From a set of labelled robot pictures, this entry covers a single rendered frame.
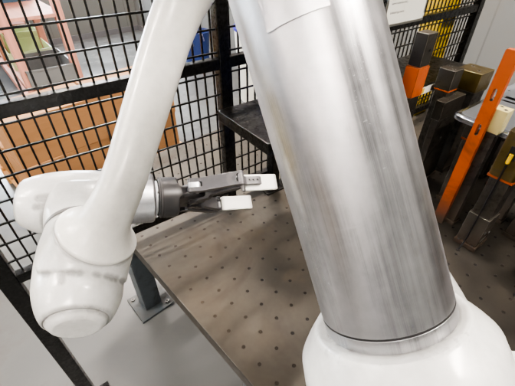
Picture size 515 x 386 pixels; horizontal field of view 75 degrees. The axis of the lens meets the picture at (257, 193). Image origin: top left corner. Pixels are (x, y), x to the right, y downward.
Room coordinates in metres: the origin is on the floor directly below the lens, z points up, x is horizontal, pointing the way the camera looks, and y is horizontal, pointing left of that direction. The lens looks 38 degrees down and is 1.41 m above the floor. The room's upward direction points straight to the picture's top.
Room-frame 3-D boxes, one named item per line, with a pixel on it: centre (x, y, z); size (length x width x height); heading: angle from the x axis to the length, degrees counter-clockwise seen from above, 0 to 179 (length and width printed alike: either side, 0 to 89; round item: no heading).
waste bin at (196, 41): (4.41, 0.75, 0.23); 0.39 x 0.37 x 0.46; 43
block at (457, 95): (0.99, -0.59, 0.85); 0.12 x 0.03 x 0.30; 126
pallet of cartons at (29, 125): (2.09, 1.18, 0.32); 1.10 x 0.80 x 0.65; 133
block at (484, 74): (1.07, -0.68, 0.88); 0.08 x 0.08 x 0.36; 36
